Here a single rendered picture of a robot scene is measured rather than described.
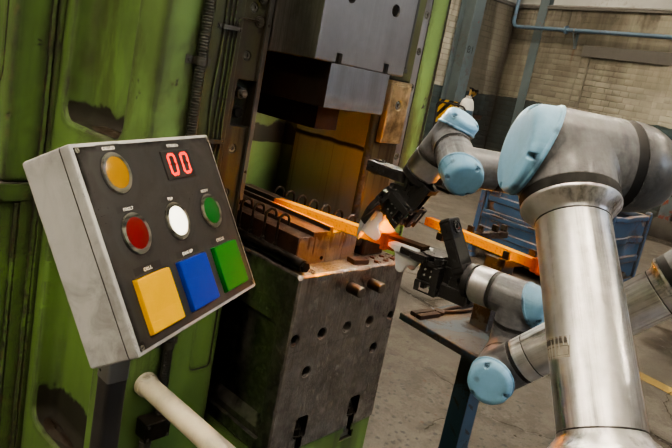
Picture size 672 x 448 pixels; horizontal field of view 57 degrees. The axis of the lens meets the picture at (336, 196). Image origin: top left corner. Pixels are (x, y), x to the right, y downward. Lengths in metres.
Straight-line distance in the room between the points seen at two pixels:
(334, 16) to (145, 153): 0.54
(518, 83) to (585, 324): 10.15
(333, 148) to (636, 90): 8.17
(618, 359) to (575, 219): 0.16
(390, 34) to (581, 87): 8.75
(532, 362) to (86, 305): 0.67
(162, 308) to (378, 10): 0.83
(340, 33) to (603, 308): 0.84
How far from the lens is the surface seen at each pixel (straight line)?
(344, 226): 1.42
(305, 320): 1.39
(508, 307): 1.18
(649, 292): 1.02
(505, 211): 5.43
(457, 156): 1.14
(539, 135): 0.75
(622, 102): 9.79
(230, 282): 1.02
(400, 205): 1.29
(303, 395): 1.50
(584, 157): 0.76
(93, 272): 0.84
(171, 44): 1.24
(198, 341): 1.50
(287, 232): 1.39
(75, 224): 0.84
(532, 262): 1.59
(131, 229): 0.86
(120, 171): 0.88
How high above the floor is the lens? 1.35
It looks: 11 degrees down
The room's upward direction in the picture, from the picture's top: 11 degrees clockwise
